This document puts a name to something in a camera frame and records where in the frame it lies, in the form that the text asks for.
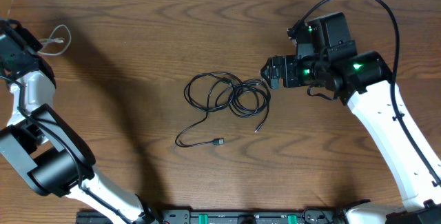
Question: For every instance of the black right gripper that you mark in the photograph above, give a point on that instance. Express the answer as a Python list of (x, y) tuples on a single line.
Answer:
[(289, 63)]

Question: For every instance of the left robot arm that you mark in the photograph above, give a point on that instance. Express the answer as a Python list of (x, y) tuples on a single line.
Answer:
[(42, 148)]

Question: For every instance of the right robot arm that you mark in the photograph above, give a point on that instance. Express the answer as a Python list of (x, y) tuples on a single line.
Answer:
[(327, 57)]

